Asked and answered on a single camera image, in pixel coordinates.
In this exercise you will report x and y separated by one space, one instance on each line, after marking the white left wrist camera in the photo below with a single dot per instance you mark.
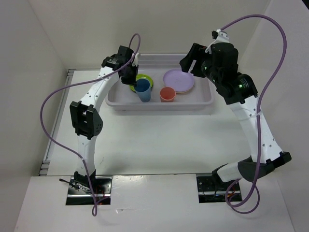
135 60

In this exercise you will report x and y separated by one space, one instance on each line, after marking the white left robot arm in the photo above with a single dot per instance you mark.
85 113

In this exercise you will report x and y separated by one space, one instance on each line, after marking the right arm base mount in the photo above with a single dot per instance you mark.
209 192

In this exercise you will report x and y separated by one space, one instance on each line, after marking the green plate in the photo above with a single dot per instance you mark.
143 76

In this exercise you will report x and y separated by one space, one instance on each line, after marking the purple plate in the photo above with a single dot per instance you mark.
178 80

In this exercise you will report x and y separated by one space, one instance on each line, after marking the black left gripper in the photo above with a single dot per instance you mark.
132 81

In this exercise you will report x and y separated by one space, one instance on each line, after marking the yellow plate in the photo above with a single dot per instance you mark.
184 92

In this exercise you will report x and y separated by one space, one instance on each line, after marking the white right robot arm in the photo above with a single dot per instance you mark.
240 94

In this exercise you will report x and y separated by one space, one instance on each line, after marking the pink cup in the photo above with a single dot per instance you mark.
167 94

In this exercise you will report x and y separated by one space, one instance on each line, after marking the blue cup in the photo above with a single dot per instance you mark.
143 90

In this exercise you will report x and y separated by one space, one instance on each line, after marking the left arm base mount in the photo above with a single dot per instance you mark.
80 195

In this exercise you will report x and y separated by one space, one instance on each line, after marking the lavender plastic bin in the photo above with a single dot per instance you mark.
122 98

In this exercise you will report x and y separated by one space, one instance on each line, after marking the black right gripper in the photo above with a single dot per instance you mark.
192 53

